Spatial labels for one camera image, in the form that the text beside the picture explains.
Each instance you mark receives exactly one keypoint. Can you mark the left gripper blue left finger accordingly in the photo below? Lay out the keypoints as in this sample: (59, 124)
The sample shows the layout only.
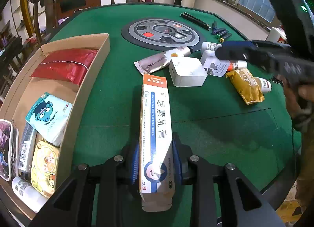
(134, 163)

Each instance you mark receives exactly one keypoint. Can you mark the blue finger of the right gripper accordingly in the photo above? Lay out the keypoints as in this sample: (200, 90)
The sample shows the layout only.
(230, 53)
(237, 45)

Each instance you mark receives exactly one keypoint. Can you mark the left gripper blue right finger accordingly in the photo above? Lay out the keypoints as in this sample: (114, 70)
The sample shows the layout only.
(177, 162)

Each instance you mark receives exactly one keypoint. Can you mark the white multi-port plug charger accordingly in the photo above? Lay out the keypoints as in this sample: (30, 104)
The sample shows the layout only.
(213, 65)

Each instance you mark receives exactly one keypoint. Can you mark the white orange ointment box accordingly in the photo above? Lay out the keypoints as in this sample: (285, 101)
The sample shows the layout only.
(156, 173)

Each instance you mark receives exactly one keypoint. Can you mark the white plastic bottle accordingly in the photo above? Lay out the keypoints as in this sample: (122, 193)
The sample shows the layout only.
(210, 46)

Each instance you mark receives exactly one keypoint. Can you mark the yellow foil packet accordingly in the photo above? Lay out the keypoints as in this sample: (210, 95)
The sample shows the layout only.
(246, 86)

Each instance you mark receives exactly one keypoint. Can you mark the white power adapter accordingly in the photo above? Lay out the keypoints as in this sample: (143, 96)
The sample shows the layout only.
(187, 72)

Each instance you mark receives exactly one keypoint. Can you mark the pink daisy cream tube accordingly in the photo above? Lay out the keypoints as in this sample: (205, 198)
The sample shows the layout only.
(161, 60)

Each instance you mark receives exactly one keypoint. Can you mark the yellow cartoon wipes pack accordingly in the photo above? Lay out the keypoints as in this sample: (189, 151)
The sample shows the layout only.
(43, 169)

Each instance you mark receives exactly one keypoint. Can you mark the teal cartoon wipes pack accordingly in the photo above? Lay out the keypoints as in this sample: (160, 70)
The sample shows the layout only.
(48, 116)

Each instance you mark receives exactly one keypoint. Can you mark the grey barcode tube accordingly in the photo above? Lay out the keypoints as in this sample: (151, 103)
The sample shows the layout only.
(26, 151)

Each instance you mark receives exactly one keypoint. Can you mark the white bottle translucent cap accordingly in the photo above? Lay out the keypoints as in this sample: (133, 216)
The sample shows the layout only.
(28, 194)

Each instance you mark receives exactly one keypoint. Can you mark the red foil package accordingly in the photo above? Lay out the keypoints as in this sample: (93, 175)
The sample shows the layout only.
(66, 65)

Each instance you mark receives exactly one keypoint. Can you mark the purple anime pouch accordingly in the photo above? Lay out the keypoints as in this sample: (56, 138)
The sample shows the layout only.
(9, 149)

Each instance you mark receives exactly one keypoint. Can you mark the person's right hand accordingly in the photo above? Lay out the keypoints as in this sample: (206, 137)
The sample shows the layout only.
(299, 104)

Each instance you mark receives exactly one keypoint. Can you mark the orange cap small bottle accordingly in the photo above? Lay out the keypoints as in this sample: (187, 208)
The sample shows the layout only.
(235, 65)

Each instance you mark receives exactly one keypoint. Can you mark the yellow marker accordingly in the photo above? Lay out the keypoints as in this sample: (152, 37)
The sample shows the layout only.
(225, 37)

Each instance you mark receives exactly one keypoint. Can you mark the green marker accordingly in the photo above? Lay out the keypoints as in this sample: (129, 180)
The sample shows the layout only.
(221, 34)

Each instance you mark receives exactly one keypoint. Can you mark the purple marker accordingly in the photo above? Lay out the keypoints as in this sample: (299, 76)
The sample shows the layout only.
(217, 31)

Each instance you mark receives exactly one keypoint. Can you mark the blue marker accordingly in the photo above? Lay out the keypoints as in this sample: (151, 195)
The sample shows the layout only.
(214, 25)

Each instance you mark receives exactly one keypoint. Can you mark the black pen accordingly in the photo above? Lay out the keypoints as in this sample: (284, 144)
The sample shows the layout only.
(193, 21)
(197, 20)

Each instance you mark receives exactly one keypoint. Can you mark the white red liquor bottle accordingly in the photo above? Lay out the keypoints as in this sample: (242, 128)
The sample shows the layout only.
(277, 35)

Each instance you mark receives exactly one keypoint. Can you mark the white bottle beside yellow packet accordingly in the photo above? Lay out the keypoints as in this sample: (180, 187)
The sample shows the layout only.
(264, 84)

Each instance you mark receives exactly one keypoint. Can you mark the round mahjong table centre panel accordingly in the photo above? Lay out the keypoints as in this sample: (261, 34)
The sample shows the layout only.
(161, 34)

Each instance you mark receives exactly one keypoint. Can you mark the cardboard tray box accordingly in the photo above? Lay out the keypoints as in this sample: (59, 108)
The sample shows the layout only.
(26, 90)

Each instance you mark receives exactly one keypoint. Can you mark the wooden chair near television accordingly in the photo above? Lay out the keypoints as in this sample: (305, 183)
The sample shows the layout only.
(50, 15)

